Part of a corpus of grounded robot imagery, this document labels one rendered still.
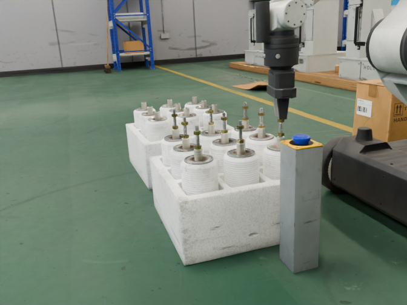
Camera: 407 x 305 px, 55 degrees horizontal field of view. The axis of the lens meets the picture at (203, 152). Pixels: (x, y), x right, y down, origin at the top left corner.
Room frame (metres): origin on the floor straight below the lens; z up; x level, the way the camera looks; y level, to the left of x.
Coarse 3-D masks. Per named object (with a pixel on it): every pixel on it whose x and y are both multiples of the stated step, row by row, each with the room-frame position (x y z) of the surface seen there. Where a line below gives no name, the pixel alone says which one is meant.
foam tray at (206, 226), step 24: (168, 168) 1.10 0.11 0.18; (168, 192) 0.97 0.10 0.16; (216, 192) 0.90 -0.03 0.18; (240, 192) 0.91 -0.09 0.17; (264, 192) 0.93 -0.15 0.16; (168, 216) 1.00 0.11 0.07; (192, 216) 0.87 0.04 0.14; (216, 216) 0.89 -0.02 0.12; (240, 216) 0.91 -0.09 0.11; (264, 216) 0.93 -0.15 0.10; (192, 240) 0.87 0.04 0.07; (216, 240) 0.89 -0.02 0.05; (240, 240) 0.91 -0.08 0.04; (264, 240) 0.93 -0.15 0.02
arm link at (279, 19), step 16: (288, 0) 0.98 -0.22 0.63; (256, 16) 1.00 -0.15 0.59; (272, 16) 1.00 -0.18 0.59; (288, 16) 0.96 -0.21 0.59; (304, 16) 0.97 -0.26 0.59; (256, 32) 1.00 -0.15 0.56; (272, 32) 1.01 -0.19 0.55; (288, 32) 1.00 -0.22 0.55; (272, 48) 0.99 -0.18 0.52; (288, 48) 0.98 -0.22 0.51
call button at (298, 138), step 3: (294, 135) 0.86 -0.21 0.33; (297, 135) 0.86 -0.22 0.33; (300, 135) 0.86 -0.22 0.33; (303, 135) 0.85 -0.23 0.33; (306, 135) 0.85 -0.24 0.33; (294, 138) 0.84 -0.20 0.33; (297, 138) 0.83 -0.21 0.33; (300, 138) 0.83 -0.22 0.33; (303, 138) 0.83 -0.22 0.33; (306, 138) 0.83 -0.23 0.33; (309, 138) 0.84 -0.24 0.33; (294, 141) 0.85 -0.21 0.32; (297, 141) 0.83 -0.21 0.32; (300, 141) 0.83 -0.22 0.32; (303, 141) 0.83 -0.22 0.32; (306, 141) 0.83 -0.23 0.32; (300, 144) 0.83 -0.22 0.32; (303, 144) 0.83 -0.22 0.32
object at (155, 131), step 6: (168, 120) 1.46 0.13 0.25; (150, 126) 1.44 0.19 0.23; (156, 126) 1.43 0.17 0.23; (162, 126) 1.43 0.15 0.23; (168, 126) 1.45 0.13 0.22; (150, 132) 1.44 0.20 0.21; (156, 132) 1.43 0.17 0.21; (162, 132) 1.43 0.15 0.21; (168, 132) 1.45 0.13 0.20; (150, 138) 1.44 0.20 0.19; (156, 138) 1.43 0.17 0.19; (162, 138) 1.43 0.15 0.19
